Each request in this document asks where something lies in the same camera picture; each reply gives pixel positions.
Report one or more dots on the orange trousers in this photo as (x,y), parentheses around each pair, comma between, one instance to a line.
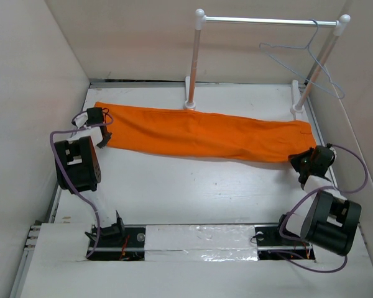
(187,133)

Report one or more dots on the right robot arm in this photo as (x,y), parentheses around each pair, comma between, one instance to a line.
(324,217)

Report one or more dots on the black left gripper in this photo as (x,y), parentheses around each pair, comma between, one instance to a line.
(102,144)

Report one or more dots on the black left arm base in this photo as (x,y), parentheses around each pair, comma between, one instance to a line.
(117,245)

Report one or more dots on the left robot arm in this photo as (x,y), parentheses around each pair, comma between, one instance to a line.
(78,169)

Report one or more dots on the silver tape strip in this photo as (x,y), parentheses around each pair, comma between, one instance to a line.
(197,243)

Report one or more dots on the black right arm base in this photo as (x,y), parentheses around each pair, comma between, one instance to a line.
(271,246)

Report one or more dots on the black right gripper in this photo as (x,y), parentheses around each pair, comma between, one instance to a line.
(294,159)

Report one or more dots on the blue wire hanger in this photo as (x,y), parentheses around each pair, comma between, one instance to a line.
(304,63)

